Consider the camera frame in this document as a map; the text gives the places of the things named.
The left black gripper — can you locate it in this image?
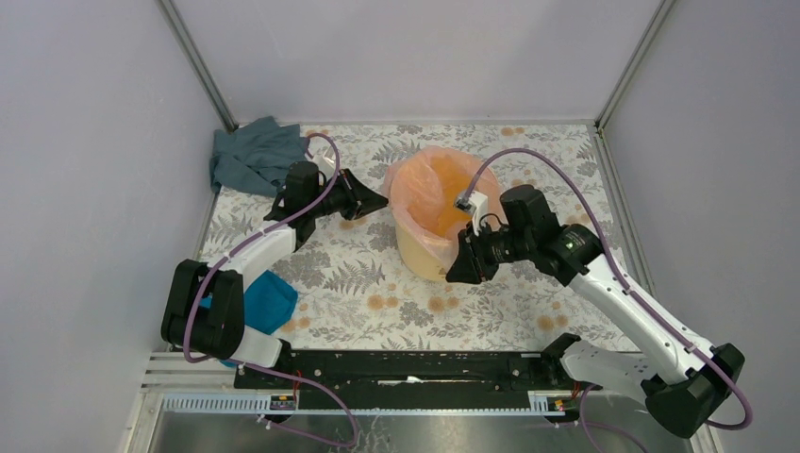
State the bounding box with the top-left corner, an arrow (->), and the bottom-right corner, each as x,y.
308,167 -> 389,220

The floral patterned table mat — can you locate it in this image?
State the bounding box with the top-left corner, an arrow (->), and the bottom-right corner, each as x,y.
187,124 -> 639,353

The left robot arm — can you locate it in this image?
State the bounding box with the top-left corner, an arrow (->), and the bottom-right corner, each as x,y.
160,161 -> 389,388

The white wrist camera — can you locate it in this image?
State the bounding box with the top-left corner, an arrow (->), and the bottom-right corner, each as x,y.
454,192 -> 489,236
309,149 -> 340,182

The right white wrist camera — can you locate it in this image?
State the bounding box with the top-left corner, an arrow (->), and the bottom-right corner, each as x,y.
454,192 -> 489,236

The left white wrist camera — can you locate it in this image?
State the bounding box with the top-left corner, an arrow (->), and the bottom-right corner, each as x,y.
309,149 -> 340,182

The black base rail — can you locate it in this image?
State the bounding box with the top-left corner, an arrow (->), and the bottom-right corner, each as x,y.
234,349 -> 587,411

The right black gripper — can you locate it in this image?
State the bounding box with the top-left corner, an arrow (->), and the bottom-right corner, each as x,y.
444,219 -> 534,285

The yellow plastic trash bin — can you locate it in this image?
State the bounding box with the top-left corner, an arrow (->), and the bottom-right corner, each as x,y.
390,146 -> 501,282

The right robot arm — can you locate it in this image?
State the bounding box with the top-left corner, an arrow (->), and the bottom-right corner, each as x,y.
446,185 -> 744,439

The bright blue cloth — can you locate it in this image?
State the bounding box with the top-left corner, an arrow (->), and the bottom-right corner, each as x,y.
186,263 -> 298,370

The grey-blue cloth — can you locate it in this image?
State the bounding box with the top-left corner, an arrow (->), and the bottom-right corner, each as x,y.
208,116 -> 307,197

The pink plastic trash bag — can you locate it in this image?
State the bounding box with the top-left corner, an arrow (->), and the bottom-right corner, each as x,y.
383,145 -> 482,248

